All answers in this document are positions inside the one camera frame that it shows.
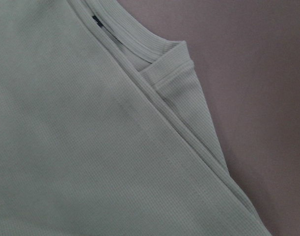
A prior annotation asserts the olive green long-sleeve shirt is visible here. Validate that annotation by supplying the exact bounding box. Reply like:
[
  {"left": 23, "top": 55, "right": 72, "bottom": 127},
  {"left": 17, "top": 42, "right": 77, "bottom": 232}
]
[{"left": 0, "top": 0, "right": 269, "bottom": 236}]

